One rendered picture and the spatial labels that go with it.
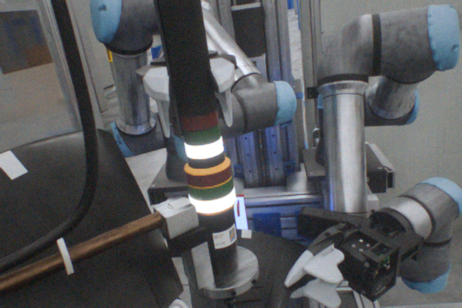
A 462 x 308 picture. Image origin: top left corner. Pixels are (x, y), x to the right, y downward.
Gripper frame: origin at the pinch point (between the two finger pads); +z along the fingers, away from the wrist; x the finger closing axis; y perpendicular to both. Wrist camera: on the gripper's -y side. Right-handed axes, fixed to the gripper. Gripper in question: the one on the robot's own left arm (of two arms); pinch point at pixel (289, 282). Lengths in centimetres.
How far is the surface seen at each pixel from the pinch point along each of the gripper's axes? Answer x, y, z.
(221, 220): -18.1, 3.8, 12.1
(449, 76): 24, -71, -184
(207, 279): -12.6, 4.0, 14.5
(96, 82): 134, -660, -166
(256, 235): 2.6, -13.1, -5.0
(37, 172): -21.6, -11.6, 24.1
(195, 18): -35.9, 1.8, 11.4
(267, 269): 0.0, -3.8, 0.6
